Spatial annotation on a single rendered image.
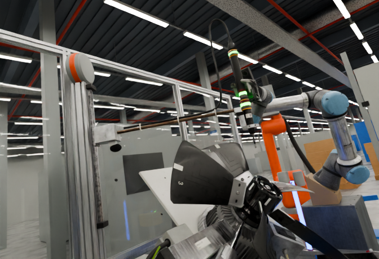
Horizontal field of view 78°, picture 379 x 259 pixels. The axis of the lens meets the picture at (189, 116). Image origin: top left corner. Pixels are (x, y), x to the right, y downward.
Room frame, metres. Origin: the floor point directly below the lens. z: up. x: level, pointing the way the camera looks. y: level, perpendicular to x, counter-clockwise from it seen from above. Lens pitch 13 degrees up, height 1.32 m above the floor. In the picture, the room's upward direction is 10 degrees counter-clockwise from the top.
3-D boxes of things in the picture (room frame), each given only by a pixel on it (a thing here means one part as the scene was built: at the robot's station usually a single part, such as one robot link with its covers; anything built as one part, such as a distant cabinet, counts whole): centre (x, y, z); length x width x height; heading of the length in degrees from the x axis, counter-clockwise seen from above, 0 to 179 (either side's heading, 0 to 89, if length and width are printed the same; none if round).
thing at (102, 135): (1.01, 0.38, 1.55); 0.10 x 0.07 x 0.08; 88
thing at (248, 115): (0.99, -0.25, 1.66); 0.04 x 0.04 x 0.46
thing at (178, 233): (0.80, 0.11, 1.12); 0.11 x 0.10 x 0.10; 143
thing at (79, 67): (1.02, 0.47, 1.88); 0.17 x 0.15 x 0.16; 143
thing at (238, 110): (0.99, -0.24, 1.50); 0.09 x 0.07 x 0.10; 88
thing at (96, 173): (1.02, 0.43, 1.48); 0.05 x 0.03 x 0.62; 178
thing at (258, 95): (1.08, -0.31, 1.63); 0.12 x 0.08 x 0.09; 143
